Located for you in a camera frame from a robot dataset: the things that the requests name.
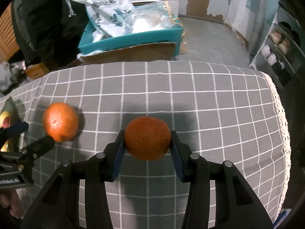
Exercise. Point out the group of shoes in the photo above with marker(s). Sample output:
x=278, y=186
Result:
x=278, y=45

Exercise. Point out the large cardboard box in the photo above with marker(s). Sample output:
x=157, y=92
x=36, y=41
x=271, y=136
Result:
x=143, y=52

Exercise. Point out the metal pipe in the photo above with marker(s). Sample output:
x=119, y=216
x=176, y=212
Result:
x=264, y=23

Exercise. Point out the orange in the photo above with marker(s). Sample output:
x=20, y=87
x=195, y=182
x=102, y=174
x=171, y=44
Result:
x=60, y=121
x=147, y=138

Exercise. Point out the green glass bowl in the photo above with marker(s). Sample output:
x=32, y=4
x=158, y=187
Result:
x=17, y=113

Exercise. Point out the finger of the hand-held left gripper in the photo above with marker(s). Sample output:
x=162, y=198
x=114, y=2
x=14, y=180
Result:
x=41, y=145
x=17, y=127

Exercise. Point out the grey checked tablecloth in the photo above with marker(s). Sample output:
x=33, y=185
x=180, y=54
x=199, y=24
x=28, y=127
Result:
x=190, y=100

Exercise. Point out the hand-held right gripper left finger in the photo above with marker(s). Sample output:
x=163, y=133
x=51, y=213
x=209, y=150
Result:
x=118, y=157

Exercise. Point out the black hooded coat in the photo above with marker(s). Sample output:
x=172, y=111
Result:
x=47, y=28

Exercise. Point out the printed white rice bag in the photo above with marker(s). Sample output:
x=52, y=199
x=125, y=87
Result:
x=107, y=12

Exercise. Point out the grey shoe rack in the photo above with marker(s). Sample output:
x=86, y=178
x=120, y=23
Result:
x=262, y=57

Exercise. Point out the clear plastic bag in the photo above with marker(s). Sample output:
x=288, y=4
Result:
x=152, y=16

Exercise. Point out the teal box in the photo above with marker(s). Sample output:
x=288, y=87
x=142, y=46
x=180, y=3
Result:
x=133, y=40

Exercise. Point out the wooden louvered wardrobe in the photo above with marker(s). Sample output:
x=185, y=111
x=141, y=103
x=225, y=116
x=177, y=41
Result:
x=8, y=33

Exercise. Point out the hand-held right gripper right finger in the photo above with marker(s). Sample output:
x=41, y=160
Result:
x=178, y=159

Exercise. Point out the wooden drawer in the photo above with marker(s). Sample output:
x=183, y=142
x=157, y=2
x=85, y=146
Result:
x=37, y=71

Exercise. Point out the grey clothes pile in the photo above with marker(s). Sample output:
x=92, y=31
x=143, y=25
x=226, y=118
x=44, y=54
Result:
x=9, y=76

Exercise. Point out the person's left hand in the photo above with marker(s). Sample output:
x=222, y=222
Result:
x=10, y=206

